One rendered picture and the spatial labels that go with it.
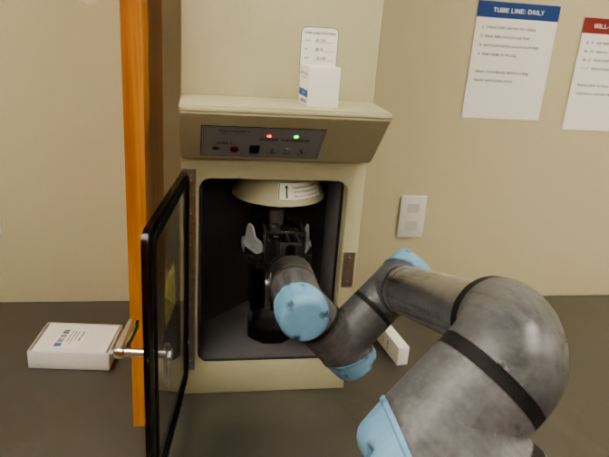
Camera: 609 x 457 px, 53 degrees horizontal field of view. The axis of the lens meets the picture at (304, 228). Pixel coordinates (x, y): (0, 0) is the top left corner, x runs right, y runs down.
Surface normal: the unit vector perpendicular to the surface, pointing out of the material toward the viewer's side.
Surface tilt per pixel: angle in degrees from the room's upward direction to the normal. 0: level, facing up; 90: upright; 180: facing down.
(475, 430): 61
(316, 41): 90
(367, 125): 135
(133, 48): 90
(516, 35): 90
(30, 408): 0
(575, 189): 90
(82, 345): 0
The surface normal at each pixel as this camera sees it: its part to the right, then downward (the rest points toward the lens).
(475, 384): -0.25, -0.40
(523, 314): 0.14, -0.83
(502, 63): 0.16, 0.35
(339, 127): 0.07, 0.91
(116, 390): 0.07, -0.94
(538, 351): 0.29, -0.45
